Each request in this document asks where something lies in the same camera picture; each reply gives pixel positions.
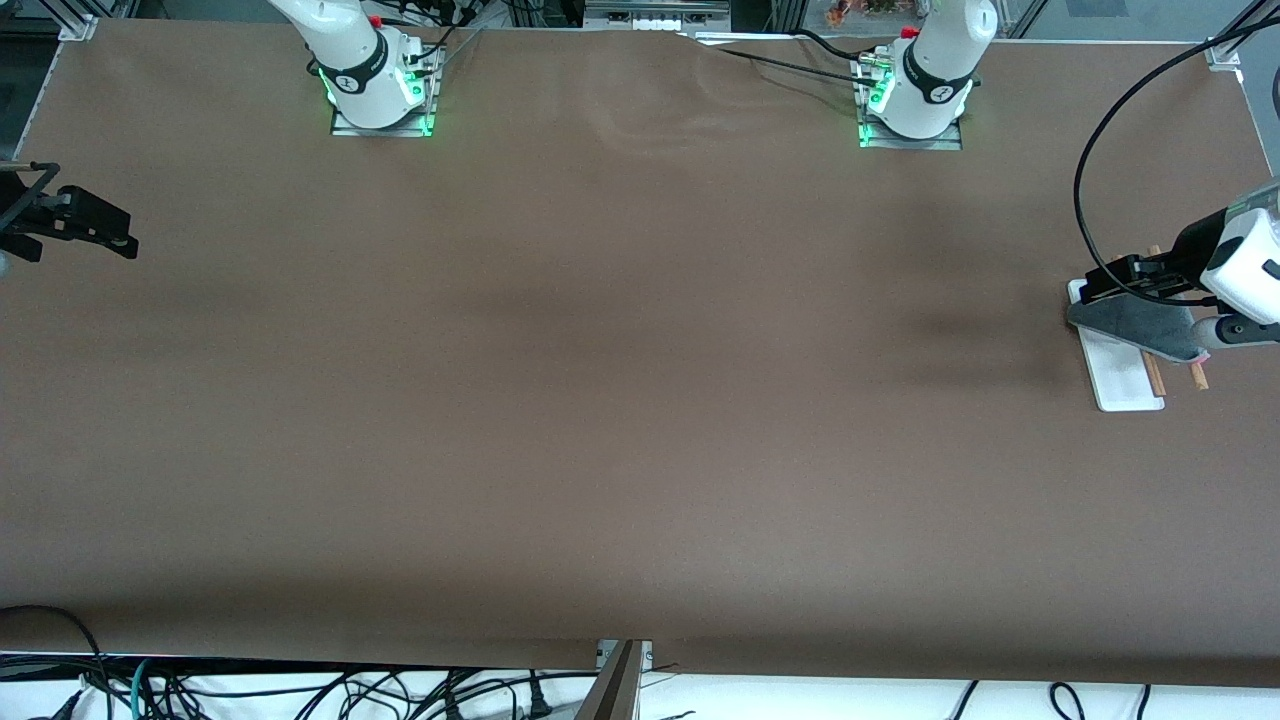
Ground grey microfibre towel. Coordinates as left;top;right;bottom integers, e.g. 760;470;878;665
1065;295;1213;365

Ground orange artificial flowers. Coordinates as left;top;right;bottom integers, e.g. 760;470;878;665
825;0;926;26

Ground white power strip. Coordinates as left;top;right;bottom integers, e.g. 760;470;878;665
585;0;731;31

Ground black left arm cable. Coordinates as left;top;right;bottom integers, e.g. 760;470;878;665
1074;15;1280;293

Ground aluminium frame profile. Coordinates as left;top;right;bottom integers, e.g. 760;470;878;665
55;0;101;42
1205;0;1280;71

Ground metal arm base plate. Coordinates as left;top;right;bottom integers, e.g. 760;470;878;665
330;108;438;139
857;120;964;152

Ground black cable on table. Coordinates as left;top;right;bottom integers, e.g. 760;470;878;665
795;28;876;61
712;45;881;85

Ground thick black looped cable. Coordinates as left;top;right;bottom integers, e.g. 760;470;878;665
0;605;113;720

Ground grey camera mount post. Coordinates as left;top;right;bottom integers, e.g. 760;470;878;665
575;640;651;720

